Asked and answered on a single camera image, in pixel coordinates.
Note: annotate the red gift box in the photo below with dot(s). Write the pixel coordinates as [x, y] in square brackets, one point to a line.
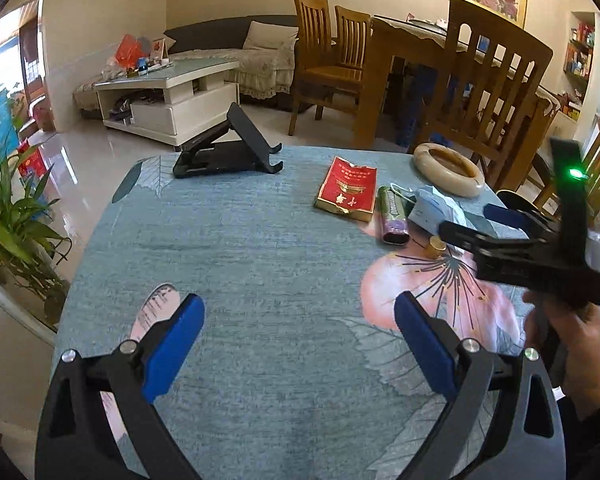
[30, 160]

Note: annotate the wall shelf with bottles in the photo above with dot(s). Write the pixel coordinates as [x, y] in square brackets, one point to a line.
[580, 55]

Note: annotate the potted bamboo plant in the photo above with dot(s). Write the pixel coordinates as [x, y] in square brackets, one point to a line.
[10, 230]

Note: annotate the beige lace sofa cover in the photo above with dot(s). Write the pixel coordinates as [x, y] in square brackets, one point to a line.
[260, 70]

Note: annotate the black trash bin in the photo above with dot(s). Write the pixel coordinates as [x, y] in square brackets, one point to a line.
[537, 206]

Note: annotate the grey sofa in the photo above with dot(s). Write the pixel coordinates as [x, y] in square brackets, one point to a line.
[205, 32]

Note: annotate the red cigarette pack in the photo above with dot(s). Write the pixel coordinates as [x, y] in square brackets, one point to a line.
[347, 187]

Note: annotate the blue face mask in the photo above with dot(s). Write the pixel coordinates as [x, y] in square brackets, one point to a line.
[427, 210]

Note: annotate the beige stone ashtray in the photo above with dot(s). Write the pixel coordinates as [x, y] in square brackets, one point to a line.
[450, 188]

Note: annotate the blue plastic stool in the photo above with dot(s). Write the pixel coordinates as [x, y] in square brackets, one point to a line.
[415, 105]

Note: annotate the red desk calendar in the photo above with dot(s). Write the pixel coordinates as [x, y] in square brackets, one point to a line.
[158, 49]

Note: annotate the green lighter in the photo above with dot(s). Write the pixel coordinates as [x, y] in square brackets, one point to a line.
[392, 215]

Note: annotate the red plastic bag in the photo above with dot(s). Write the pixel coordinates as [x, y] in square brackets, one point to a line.
[130, 52]

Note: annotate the gold bottle cap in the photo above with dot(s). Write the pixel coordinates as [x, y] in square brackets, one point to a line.
[436, 249]

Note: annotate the lace dining table cover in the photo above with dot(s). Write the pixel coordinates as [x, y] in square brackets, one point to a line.
[430, 30]

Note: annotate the person's right hand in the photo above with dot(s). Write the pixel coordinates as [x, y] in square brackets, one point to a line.
[587, 345]

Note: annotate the blue cardboard box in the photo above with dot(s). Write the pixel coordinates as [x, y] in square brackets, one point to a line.
[5, 125]

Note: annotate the white coffee table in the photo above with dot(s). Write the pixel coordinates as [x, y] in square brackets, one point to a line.
[155, 117]

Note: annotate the white pillow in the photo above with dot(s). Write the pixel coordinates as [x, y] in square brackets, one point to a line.
[270, 37]

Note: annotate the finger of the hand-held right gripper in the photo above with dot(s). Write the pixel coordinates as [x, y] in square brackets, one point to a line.
[505, 215]
[462, 235]

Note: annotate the black phone stand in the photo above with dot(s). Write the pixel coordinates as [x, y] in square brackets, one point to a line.
[220, 157]

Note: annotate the wooden dining table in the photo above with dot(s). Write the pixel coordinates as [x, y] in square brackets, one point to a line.
[375, 85]

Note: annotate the blue floral tablecloth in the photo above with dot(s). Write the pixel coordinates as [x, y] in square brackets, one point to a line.
[255, 260]

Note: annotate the small blue gadget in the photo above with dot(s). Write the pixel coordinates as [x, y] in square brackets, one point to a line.
[142, 68]

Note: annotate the white tissue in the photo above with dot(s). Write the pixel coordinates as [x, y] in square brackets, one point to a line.
[452, 210]

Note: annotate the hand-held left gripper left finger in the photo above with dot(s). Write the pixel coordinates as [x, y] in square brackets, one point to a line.
[175, 345]

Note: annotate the tall wooden dining chair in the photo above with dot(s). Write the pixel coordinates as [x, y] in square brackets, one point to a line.
[500, 25]

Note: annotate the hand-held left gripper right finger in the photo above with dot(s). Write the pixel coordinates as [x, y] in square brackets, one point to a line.
[425, 345]

